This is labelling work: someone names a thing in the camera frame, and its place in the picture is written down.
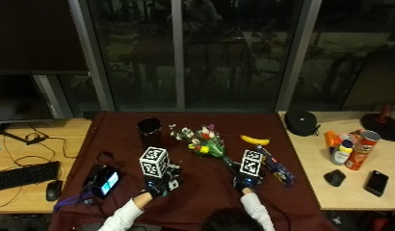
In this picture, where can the person's left hand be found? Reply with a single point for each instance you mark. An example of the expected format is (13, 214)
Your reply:
(160, 186)

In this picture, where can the person's right hand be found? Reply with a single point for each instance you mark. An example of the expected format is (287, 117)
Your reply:
(247, 183)

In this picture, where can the white marker cube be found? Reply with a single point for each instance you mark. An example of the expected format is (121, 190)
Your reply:
(251, 163)
(153, 162)

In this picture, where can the dark blue snack packet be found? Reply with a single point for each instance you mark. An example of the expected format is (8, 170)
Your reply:
(277, 168)

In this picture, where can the dark red tablecloth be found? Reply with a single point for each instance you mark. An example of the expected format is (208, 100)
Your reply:
(205, 199)

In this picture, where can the yellow banana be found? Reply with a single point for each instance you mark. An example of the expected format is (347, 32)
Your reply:
(253, 140)

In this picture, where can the colourful flower bouquet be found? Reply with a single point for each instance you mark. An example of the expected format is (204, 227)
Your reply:
(205, 144)

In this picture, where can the black cup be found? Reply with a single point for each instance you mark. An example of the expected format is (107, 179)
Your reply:
(148, 132)

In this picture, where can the black device with lit screen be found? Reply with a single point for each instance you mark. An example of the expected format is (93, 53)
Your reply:
(103, 181)

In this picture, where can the black round case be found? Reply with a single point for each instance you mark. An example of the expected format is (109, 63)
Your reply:
(300, 123)

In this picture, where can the dark grey computer mouse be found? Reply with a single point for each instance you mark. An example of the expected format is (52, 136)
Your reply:
(335, 177)

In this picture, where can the orange bottle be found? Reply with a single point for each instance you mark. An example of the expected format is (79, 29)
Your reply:
(331, 141)

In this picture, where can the white bottle with yellow cap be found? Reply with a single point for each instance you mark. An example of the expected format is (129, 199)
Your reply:
(342, 154)

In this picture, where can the black computer mouse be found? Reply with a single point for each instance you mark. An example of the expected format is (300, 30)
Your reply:
(53, 191)

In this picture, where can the red snack bag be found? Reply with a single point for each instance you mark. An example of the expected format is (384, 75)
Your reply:
(354, 134)

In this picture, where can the red chip can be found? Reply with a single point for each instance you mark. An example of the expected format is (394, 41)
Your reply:
(362, 150)

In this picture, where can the black smartphone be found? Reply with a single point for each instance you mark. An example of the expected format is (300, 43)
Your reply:
(376, 183)

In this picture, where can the black keyboard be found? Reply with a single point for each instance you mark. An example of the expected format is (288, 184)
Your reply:
(24, 175)

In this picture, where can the black lamp base red pole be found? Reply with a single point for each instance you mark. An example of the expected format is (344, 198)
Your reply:
(382, 126)

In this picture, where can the black computer monitor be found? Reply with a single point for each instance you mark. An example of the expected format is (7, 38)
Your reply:
(17, 96)

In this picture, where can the grey window frame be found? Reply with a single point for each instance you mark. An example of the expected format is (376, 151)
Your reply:
(177, 54)

